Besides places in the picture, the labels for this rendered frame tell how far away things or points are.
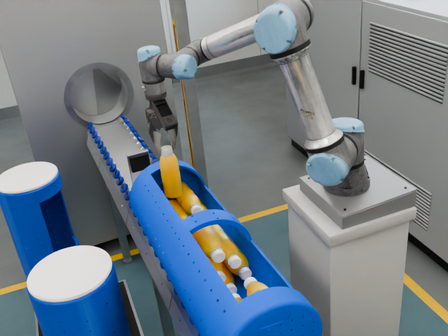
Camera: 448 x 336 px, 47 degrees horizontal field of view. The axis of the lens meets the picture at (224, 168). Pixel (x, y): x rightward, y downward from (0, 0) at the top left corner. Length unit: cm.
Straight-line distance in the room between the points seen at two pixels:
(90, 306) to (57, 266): 20
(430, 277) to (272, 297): 211
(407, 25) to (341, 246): 166
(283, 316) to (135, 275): 217
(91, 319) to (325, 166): 89
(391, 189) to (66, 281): 108
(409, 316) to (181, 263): 178
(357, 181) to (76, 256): 98
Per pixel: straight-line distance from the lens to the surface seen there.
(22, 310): 342
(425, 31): 293
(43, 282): 181
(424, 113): 304
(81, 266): 182
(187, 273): 147
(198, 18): 643
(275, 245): 346
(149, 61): 168
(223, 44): 166
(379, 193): 171
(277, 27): 138
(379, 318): 199
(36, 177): 247
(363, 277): 181
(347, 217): 162
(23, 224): 248
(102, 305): 177
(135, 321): 287
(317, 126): 147
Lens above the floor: 210
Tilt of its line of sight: 29 degrees down
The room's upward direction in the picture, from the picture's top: 6 degrees counter-clockwise
